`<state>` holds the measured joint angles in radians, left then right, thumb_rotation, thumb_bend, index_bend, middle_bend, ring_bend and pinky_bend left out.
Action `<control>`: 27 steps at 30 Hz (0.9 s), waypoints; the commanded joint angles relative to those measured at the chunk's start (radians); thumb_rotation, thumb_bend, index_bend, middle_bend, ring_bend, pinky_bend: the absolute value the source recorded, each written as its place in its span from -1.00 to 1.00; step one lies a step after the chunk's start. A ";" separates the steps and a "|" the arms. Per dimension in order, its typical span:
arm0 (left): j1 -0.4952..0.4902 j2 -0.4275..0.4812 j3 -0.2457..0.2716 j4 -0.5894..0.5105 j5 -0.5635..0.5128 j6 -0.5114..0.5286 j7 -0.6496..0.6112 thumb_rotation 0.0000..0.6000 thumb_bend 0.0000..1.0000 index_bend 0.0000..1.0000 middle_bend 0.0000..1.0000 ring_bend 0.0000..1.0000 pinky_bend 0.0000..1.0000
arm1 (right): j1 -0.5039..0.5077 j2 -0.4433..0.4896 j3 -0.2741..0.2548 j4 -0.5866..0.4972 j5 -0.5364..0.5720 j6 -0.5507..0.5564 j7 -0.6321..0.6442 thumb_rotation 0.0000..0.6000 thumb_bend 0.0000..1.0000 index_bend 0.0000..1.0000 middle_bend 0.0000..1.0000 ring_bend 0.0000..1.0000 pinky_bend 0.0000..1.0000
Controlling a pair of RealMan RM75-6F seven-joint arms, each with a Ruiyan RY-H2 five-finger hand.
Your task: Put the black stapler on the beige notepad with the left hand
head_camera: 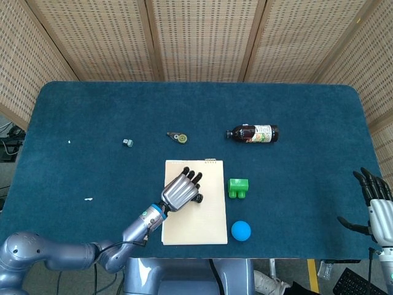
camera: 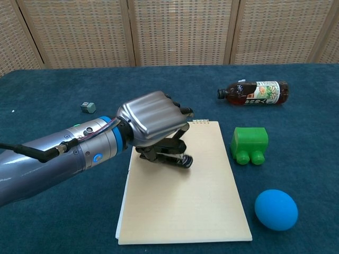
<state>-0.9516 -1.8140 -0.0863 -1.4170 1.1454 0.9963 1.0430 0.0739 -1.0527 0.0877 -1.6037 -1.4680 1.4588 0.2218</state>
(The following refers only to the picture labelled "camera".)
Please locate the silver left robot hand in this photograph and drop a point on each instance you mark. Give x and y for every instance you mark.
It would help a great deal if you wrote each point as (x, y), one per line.
(153, 119)

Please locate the black stapler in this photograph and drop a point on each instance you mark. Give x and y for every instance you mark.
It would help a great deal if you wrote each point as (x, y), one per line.
(173, 154)

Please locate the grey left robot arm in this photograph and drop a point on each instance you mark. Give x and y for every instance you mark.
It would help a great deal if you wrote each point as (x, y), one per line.
(61, 156)

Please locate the beige spiral notebook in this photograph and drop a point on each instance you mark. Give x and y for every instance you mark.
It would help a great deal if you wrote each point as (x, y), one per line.
(185, 193)

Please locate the small grey-green pencil sharpener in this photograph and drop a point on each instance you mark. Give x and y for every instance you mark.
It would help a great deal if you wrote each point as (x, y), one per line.
(89, 107)

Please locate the woven folding screen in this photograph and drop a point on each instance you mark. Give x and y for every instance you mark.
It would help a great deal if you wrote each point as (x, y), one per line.
(169, 31)

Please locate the green toy block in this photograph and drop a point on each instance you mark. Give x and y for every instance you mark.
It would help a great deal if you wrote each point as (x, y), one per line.
(250, 140)

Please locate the brown tea bottle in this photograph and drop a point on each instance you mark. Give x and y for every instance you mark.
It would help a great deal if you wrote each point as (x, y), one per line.
(254, 93)

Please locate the blue table cloth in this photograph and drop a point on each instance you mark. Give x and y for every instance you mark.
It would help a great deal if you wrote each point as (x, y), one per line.
(66, 225)

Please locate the blue egg-shaped ball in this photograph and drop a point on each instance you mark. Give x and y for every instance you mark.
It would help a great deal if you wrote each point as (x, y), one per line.
(276, 209)

